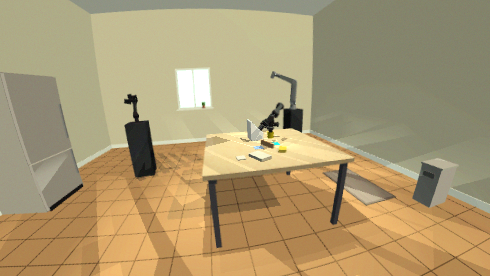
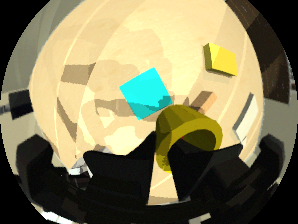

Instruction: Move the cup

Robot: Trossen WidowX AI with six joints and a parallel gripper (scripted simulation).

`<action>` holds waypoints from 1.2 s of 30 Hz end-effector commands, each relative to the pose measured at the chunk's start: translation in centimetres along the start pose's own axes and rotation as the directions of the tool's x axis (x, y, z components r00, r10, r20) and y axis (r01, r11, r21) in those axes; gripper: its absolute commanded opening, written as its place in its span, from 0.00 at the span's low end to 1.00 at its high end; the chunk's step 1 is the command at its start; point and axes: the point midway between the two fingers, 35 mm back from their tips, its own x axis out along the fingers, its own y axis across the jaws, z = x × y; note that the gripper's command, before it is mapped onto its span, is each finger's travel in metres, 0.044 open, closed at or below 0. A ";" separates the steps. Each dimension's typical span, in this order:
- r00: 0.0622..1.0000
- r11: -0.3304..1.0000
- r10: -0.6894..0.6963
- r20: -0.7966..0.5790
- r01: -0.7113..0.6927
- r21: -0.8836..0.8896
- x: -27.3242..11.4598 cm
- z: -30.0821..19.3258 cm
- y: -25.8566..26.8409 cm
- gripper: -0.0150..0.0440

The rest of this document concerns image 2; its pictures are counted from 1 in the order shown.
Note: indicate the yellow rectangular block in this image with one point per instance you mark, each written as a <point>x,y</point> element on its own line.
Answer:
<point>220,60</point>

